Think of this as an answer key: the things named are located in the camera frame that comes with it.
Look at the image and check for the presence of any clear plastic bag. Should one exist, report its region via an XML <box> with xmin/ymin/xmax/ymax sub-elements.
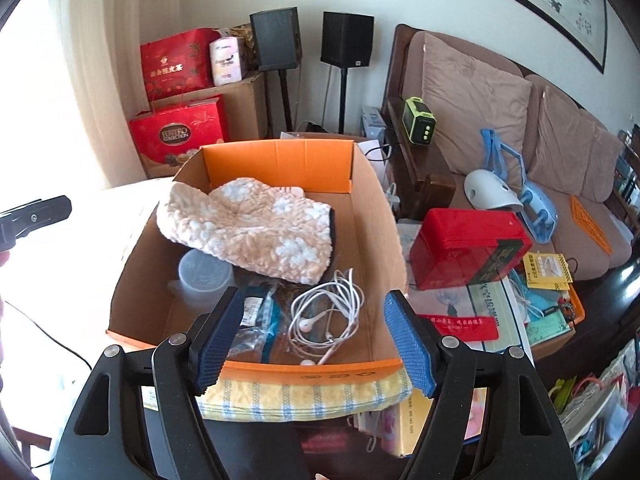
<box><xmin>228</xmin><ymin>275</ymin><xmax>305</xmax><ymax>364</ymax></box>

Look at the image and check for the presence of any grey tape roll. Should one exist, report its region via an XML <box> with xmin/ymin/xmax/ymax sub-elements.
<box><xmin>168</xmin><ymin>249</ymin><xmax>235</xmax><ymax>314</ymax></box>

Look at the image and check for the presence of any white earphone cable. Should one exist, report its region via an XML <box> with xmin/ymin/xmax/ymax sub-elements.
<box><xmin>286</xmin><ymin>268</ymin><xmax>367</xmax><ymax>366</ymax></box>

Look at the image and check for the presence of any orange cardboard box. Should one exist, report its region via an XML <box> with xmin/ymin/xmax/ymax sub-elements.
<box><xmin>107</xmin><ymin>138</ymin><xmax>408</xmax><ymax>385</ymax></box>

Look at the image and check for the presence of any yellow checkered cloth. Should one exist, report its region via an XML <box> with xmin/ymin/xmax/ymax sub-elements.
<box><xmin>198</xmin><ymin>370</ymin><xmax>412</xmax><ymax>422</ymax></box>

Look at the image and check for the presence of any yellow flat box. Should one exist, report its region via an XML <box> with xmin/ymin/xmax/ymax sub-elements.
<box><xmin>351</xmin><ymin>386</ymin><xmax>490</xmax><ymax>458</ymax></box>

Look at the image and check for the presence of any white large flat box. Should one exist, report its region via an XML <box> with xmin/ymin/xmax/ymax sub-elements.
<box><xmin>396</xmin><ymin>220</ymin><xmax>533</xmax><ymax>358</ymax></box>

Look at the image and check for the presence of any red plastic box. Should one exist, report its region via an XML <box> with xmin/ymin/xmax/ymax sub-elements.
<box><xmin>409</xmin><ymin>208</ymin><xmax>533</xmax><ymax>290</ymax></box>

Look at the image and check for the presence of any orange tray with clutter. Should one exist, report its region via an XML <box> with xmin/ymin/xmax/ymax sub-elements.
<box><xmin>508</xmin><ymin>271</ymin><xmax>586</xmax><ymax>361</ymax></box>

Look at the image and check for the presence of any yellow booklet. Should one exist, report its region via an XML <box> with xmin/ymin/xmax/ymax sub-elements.
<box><xmin>523</xmin><ymin>252</ymin><xmax>573</xmax><ymax>292</ymax></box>

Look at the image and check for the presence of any white curved device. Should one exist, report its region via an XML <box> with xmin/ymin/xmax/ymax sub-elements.
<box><xmin>463</xmin><ymin>169</ymin><xmax>523</xmax><ymax>211</ymax></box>

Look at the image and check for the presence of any red Ferrero chocolate box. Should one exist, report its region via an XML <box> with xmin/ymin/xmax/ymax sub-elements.
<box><xmin>128</xmin><ymin>96</ymin><xmax>230</xmax><ymax>178</ymax></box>

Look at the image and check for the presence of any light blue plastic holder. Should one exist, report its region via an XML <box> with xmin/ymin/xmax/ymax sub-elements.
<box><xmin>480</xmin><ymin>129</ymin><xmax>559</xmax><ymax>244</ymax></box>

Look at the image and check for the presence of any orange mesh sheet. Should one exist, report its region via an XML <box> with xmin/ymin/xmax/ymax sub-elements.
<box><xmin>570</xmin><ymin>195</ymin><xmax>612</xmax><ymax>255</ymax></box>

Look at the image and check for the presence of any green black portable radio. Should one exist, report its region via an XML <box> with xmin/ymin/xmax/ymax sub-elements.
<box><xmin>401</xmin><ymin>96</ymin><xmax>437</xmax><ymax>145</ymax></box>

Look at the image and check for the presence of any brown sofa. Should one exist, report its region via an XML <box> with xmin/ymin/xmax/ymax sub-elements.
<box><xmin>382</xmin><ymin>24</ymin><xmax>632</xmax><ymax>281</ymax></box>

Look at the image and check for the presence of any right beige cushion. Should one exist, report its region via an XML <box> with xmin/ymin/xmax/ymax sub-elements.
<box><xmin>527</xmin><ymin>84</ymin><xmax>623</xmax><ymax>203</ymax></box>

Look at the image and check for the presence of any beige cushion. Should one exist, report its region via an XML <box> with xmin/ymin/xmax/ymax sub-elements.
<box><xmin>421</xmin><ymin>32</ymin><xmax>532</xmax><ymax>176</ymax></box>
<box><xmin>527</xmin><ymin>84</ymin><xmax>623</xmax><ymax>203</ymax></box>

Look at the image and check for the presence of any brown cardboard box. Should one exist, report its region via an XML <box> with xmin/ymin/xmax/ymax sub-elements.
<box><xmin>152</xmin><ymin>73</ymin><xmax>269</xmax><ymax>141</ymax></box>

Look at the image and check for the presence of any left beige cushion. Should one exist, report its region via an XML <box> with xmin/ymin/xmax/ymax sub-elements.
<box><xmin>421</xmin><ymin>32</ymin><xmax>532</xmax><ymax>176</ymax></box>

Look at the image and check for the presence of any white pink tissue pack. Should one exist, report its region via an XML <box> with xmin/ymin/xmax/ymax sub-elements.
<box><xmin>209</xmin><ymin>36</ymin><xmax>246</xmax><ymax>87</ymax></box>

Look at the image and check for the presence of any right black speaker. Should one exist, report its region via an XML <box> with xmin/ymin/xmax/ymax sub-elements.
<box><xmin>320</xmin><ymin>11</ymin><xmax>374</xmax><ymax>68</ymax></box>

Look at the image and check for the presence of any black speaker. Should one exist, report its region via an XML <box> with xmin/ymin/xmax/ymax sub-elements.
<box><xmin>320</xmin><ymin>11</ymin><xmax>374</xmax><ymax>68</ymax></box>
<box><xmin>250</xmin><ymin>6</ymin><xmax>303</xmax><ymax>72</ymax></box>

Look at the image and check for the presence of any left black speaker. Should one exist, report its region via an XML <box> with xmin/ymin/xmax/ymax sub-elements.
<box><xmin>250</xmin><ymin>6</ymin><xmax>303</xmax><ymax>72</ymax></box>

